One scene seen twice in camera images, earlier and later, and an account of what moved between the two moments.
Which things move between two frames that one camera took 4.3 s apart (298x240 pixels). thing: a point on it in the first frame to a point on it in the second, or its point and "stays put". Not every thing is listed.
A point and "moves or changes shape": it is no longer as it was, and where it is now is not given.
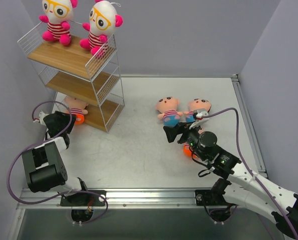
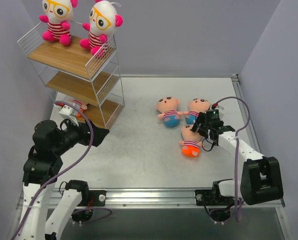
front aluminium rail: x=122 y=198 stays put
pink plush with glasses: x=103 y=20 stays put
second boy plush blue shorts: x=168 y=106 stays put
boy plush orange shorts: x=77 y=107 moves or changes shape
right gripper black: x=181 y=134 to x=202 y=125
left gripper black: x=64 y=122 to x=87 y=135
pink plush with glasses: x=57 y=14 stays put
